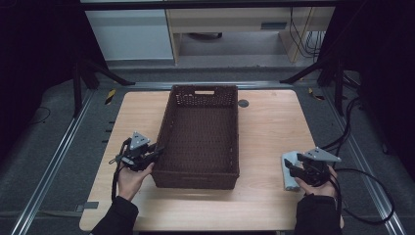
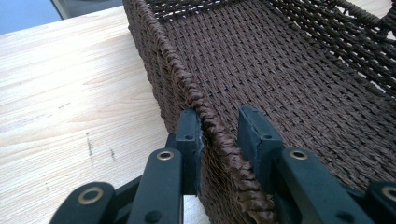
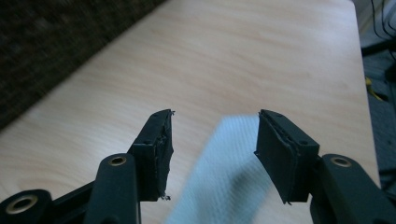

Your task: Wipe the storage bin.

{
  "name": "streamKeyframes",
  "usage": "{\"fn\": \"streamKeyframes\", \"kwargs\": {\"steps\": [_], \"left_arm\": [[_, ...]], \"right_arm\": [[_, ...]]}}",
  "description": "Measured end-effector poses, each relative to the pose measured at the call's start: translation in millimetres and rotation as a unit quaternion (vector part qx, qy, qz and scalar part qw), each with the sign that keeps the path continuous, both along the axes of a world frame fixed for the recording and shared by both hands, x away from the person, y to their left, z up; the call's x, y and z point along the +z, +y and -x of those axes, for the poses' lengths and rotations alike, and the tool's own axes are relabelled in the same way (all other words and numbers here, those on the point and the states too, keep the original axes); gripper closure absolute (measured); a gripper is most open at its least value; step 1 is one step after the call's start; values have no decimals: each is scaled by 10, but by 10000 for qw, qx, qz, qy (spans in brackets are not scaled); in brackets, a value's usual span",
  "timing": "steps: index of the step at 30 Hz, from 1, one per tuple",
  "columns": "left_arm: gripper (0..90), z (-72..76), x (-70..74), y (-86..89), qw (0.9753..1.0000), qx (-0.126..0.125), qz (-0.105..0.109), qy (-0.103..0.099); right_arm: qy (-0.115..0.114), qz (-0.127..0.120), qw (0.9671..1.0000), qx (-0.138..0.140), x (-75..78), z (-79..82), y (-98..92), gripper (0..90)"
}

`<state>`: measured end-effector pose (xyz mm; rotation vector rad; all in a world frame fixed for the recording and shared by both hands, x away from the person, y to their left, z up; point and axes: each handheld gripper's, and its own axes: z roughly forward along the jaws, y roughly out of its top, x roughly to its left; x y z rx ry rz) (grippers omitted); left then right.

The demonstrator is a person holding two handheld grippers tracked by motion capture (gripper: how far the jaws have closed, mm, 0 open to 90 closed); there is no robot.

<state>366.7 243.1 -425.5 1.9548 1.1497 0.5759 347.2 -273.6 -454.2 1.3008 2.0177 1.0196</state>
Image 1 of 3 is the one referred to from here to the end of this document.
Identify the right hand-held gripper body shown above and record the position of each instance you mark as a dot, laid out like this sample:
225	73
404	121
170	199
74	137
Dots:
316	173

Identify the grey round table grommet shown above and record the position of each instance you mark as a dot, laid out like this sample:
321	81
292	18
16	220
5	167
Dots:
243	103

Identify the grey table bracket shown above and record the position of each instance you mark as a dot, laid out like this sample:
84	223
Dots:
90	205

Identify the person's right hand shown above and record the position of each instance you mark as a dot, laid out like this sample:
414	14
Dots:
321	191

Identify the metal floor rail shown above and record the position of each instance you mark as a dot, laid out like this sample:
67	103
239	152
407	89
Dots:
360	160
150	85
56	160

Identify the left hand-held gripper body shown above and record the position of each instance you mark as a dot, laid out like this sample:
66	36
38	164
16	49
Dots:
137	156

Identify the white cabinet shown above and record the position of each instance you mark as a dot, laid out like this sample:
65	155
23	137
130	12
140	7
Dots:
130	36

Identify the yellow black tape strip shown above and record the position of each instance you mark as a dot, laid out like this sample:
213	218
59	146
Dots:
110	96
311	92

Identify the brown woven basket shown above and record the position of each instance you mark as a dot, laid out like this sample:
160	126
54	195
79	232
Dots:
202	137

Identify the small white box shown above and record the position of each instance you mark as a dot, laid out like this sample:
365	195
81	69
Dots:
289	182

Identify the person's left hand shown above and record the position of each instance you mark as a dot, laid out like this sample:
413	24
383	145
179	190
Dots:
130	182

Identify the black metal stand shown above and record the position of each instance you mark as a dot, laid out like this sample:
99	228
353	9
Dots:
77	91
339	91

